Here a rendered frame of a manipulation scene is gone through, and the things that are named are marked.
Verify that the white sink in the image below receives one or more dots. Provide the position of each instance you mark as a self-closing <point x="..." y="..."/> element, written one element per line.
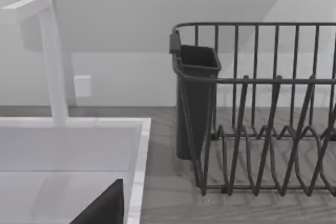
<point x="68" y="150"/>

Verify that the white wall socket plate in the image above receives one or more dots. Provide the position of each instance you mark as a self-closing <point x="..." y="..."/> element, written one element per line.
<point x="82" y="85"/>

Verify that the tall white tap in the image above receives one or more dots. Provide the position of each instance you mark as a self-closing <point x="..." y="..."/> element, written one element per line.
<point x="52" y="58"/>

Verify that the dark grey cutlery holder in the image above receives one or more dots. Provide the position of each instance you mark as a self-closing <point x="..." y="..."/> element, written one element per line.
<point x="195" y="103"/>

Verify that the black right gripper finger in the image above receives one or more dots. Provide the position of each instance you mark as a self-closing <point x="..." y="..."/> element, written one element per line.
<point x="107" y="205"/>

